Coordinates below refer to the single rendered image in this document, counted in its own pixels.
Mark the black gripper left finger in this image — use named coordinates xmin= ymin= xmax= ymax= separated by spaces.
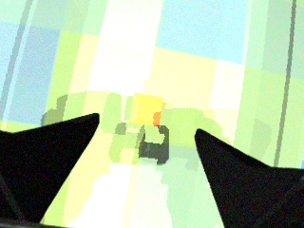
xmin=0 ymin=113 xmax=100 ymax=223

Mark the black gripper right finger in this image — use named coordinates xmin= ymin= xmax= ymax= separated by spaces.
xmin=194 ymin=128 xmax=304 ymax=228

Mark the orange block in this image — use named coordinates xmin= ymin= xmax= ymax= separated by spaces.
xmin=129 ymin=93 xmax=163 ymax=126

